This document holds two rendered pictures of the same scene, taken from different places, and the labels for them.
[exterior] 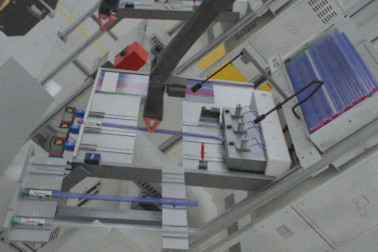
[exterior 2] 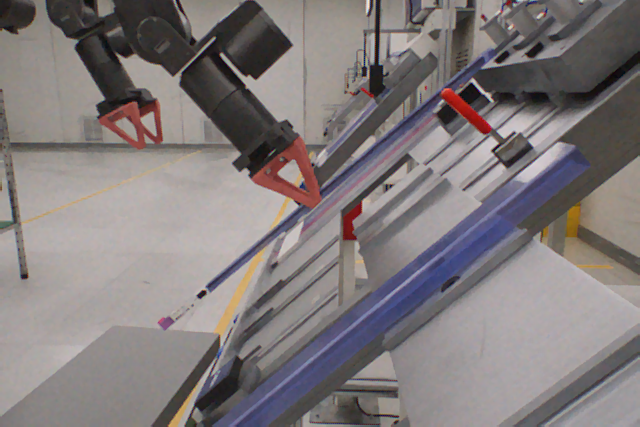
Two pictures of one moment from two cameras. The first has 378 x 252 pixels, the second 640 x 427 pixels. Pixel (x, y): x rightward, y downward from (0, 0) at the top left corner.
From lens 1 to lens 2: 136 cm
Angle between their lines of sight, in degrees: 28
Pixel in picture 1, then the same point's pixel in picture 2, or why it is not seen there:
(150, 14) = (340, 155)
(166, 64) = not seen: outside the picture
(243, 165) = (627, 38)
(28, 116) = (143, 399)
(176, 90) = (245, 34)
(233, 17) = (428, 63)
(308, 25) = not seen: outside the picture
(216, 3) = not seen: outside the picture
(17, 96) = (115, 379)
